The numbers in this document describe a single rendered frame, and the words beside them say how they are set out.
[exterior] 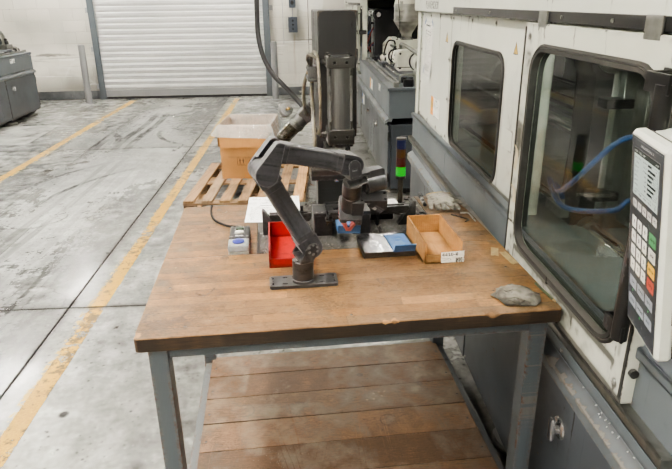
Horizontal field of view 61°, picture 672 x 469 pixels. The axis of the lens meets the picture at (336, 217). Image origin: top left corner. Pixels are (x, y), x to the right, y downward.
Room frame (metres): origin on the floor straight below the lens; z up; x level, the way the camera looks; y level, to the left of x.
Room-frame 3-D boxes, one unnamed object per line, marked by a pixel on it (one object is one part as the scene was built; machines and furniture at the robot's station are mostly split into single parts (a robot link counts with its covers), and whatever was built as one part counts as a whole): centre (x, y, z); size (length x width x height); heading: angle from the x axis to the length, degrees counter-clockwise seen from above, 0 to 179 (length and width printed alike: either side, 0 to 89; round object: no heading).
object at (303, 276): (1.52, 0.10, 0.94); 0.20 x 0.07 x 0.08; 96
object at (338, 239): (2.02, -0.03, 0.88); 0.65 x 0.50 x 0.03; 96
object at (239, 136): (5.39, 0.80, 0.40); 0.67 x 0.60 x 0.50; 178
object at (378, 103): (7.72, -0.81, 0.49); 5.51 x 1.02 x 0.97; 3
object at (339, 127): (1.94, -0.01, 1.37); 0.11 x 0.09 x 0.30; 96
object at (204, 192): (5.09, 0.76, 0.07); 1.20 x 1.00 x 0.14; 0
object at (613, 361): (1.43, -0.59, 1.21); 0.86 x 0.10 x 0.79; 3
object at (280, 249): (1.75, 0.16, 0.93); 0.25 x 0.12 x 0.06; 6
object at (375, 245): (1.77, -0.16, 0.91); 0.17 x 0.16 x 0.02; 96
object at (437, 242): (1.77, -0.33, 0.93); 0.25 x 0.13 x 0.08; 6
